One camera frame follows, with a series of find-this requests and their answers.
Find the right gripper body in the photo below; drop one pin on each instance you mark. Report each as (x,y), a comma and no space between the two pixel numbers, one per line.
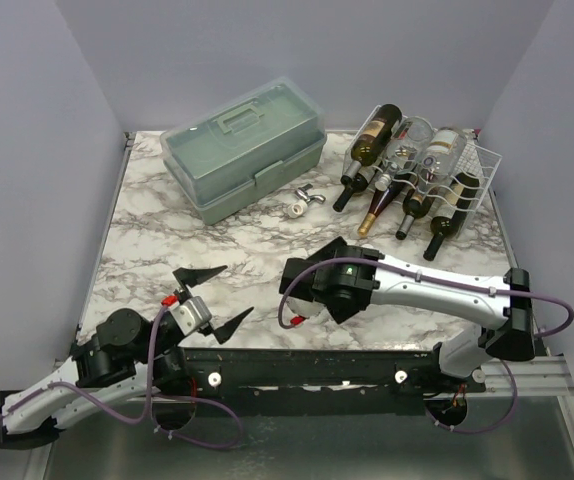
(293,280)

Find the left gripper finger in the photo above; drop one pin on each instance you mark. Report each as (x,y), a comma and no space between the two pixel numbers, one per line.
(189,277)
(224,333)

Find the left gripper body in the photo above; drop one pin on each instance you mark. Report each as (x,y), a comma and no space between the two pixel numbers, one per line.
(170,337)

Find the clear bottle white label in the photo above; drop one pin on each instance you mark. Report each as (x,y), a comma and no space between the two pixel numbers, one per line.
(437,161)

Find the round clear bottle dark label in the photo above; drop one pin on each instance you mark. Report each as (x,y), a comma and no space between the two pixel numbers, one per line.
(301,310)

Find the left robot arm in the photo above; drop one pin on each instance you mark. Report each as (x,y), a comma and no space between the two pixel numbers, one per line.
(127,363)

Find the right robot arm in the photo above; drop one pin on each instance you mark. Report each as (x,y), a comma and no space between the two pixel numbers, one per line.
(496,309)

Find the chrome white bottle stopper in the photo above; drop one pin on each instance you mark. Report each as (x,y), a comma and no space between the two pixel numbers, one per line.
(304,199)

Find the red wine bottle gold foil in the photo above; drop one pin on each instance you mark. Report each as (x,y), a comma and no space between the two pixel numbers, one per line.
(380,200)

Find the dark bottle bottom left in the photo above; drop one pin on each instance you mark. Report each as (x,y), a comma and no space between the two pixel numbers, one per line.
(353,186)

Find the green bottle black neck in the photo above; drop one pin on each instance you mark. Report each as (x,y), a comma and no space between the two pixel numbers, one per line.
(452,212)

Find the dark green bottle top left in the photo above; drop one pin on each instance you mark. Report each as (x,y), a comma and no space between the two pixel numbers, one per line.
(371,140)

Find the clear bottle silver cap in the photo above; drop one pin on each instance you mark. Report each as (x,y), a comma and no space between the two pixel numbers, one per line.
(398,159)

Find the green plastic toolbox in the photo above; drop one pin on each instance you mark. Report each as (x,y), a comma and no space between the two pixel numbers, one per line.
(246,149)

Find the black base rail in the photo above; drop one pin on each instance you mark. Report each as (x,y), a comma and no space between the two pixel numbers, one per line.
(274,382)

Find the white wire wine rack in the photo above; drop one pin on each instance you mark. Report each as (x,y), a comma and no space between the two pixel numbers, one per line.
(475,159)

